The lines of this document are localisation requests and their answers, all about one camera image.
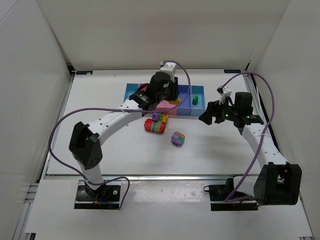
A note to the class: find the small purple lego block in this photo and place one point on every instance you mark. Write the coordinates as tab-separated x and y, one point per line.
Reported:
156	116

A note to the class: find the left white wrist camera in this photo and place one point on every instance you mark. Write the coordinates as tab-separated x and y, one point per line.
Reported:
169	68

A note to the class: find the right light blue bin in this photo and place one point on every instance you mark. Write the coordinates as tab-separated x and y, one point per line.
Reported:
197	110

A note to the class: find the dark blue bin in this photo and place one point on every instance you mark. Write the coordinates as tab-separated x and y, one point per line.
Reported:
185	108

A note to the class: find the light blue bin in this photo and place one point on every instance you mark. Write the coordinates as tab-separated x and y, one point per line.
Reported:
197	110
130	89

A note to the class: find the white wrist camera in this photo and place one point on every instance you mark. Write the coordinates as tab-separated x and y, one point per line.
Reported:
169	68
225	92

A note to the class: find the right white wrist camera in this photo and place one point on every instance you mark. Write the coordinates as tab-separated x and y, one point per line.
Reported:
225	92

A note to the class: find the orange yellow lego block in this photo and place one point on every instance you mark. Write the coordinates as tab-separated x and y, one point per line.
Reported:
174	102

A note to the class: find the yellow striped lego block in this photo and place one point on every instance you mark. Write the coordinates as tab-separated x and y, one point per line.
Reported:
165	118

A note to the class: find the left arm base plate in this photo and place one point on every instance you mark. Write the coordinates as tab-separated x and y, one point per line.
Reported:
103	198

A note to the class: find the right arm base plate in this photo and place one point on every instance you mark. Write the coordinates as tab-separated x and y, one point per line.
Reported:
238	202

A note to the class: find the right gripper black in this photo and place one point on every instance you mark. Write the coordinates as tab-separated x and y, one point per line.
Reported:
214	110

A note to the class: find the red striped lego block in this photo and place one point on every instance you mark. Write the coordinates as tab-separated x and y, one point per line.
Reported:
156	127

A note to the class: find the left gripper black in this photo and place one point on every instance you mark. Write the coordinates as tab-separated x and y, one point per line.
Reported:
172	90

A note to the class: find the left light blue bin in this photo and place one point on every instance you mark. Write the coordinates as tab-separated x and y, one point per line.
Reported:
130	89

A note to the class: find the green lego brick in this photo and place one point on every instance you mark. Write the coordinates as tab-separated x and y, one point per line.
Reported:
195	100

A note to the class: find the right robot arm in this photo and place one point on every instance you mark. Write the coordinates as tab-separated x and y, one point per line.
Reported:
278	182

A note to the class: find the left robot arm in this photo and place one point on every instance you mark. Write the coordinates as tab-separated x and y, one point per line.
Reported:
86	139

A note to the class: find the small pink bin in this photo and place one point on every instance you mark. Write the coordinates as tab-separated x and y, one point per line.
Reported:
173	108

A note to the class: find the purple green lego block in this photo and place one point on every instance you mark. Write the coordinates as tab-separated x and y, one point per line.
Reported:
177	139

